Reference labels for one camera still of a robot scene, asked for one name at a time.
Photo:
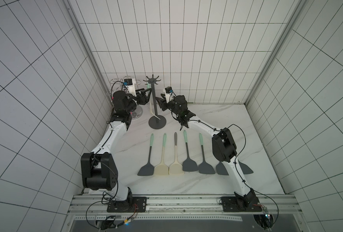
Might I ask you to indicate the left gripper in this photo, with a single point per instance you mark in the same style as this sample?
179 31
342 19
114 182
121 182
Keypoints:
143 94

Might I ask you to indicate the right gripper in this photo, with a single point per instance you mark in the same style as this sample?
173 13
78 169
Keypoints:
164 104

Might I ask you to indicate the beige spatula green handle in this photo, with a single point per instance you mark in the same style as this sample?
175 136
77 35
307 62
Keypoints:
162 169

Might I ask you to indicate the beige spatula grey handle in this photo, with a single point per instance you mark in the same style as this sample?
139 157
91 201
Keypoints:
176 167

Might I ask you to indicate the grey utensil green handle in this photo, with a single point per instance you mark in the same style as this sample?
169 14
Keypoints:
188 165

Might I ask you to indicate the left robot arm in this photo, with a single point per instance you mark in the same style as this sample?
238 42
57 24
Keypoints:
98 169

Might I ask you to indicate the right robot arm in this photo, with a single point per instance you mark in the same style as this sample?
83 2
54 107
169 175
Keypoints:
223 146

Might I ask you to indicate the grey utensil rack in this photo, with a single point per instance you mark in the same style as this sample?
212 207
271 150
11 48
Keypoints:
158 121

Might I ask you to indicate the chrome glass holder stand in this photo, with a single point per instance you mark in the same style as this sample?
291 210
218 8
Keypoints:
116 86

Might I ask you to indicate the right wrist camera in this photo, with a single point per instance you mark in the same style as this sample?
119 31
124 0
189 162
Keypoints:
168 91

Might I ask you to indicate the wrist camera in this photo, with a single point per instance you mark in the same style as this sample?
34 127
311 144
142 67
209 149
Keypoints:
130 85
168 91

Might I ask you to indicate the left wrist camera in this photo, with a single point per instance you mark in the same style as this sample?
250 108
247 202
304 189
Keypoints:
130 85

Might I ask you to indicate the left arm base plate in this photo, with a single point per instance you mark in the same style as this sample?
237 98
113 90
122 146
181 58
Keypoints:
133 204

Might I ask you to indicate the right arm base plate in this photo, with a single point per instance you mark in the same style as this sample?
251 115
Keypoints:
234 204

